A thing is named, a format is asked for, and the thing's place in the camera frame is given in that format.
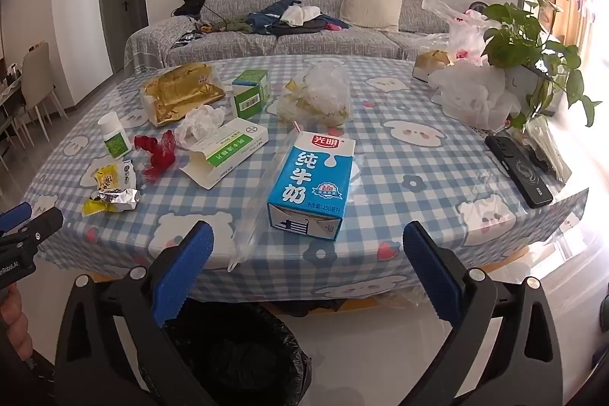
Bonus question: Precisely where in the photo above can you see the black bag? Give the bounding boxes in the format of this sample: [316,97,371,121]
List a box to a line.
[172,0,206,18]

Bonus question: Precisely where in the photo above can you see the green white medicine box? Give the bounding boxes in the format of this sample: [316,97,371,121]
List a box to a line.
[180,118,269,190]

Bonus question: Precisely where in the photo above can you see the black remote control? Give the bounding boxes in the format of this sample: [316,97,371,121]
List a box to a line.
[484,132,555,209]

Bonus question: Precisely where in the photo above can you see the white dining chair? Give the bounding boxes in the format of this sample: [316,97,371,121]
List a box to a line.
[19,42,68,141]

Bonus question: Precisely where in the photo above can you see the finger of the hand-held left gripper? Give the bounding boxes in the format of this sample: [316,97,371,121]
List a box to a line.
[0,202,32,236]
[0,207,64,251]

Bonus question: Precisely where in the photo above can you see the white plastic bags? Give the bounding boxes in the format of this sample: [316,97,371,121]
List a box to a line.
[421,0,493,65]

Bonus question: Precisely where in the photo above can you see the blue checked tablecloth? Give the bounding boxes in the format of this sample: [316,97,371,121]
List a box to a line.
[24,54,591,308]

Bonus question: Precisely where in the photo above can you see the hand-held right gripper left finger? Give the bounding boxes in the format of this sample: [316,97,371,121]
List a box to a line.
[54,220,215,406]

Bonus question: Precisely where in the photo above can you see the beige tissue box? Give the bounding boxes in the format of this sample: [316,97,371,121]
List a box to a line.
[413,49,454,81]

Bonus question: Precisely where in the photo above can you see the clear plastic bag with scraps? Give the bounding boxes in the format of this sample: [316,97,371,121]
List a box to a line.
[276,61,354,127]

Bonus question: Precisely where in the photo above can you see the gold foil snack bag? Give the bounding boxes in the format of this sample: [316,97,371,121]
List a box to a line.
[140,64,226,127]

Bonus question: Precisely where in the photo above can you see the small white wrapper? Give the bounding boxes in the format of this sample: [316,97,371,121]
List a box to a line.
[119,158,139,189]

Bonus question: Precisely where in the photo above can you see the blue milk carton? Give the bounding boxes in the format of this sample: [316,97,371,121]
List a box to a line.
[266,130,357,242]

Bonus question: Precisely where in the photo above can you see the person's left hand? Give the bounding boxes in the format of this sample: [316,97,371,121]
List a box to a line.
[0,285,32,359]

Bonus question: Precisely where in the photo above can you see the black garment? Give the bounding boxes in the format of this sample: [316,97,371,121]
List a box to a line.
[276,18,350,37]

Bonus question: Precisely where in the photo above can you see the blue jacket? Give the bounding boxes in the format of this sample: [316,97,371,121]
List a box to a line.
[245,0,305,37]

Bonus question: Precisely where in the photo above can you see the long clear plastic sleeve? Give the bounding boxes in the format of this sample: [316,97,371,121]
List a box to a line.
[227,140,291,272]

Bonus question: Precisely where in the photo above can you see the black trash bin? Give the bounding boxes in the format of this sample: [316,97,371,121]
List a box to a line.
[162,299,312,406]

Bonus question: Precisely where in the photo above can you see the upright green white box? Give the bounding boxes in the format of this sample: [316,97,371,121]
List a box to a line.
[231,68,272,120]

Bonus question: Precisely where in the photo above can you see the white plastic bag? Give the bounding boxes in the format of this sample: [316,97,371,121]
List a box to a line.
[429,64,523,132]

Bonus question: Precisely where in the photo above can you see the dining table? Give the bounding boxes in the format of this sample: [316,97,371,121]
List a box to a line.
[0,61,24,112]

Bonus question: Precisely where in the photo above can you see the white pill bottle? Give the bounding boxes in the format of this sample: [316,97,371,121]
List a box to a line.
[97,111,131,159]

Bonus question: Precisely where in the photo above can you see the crumpled white tissue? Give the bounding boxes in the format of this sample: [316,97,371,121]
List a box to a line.
[174,104,225,147]

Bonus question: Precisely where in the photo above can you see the yellow snack wrapper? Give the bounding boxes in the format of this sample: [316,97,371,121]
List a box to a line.
[90,163,121,194]

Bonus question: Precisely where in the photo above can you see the silver foil wrapper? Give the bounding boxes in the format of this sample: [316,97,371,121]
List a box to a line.
[83,187,141,217]

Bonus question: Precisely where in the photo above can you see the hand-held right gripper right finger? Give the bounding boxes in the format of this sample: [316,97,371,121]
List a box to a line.
[395,220,564,406]

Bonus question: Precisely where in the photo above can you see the green garment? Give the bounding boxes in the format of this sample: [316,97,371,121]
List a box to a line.
[209,20,253,34]

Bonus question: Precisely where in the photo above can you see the beige pillow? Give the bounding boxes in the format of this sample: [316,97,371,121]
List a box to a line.
[339,0,404,33]

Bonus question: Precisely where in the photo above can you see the red plastic wrapper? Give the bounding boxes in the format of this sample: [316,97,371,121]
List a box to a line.
[134,130,178,183]

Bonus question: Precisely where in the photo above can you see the clear plastic packet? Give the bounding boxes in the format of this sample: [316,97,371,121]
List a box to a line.
[522,116,572,184]

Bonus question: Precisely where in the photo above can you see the white cloth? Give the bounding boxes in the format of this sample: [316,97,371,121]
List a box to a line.
[281,5,325,27]

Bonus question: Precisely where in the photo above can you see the potted green plant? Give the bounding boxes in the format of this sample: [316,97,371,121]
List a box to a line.
[480,0,603,135]

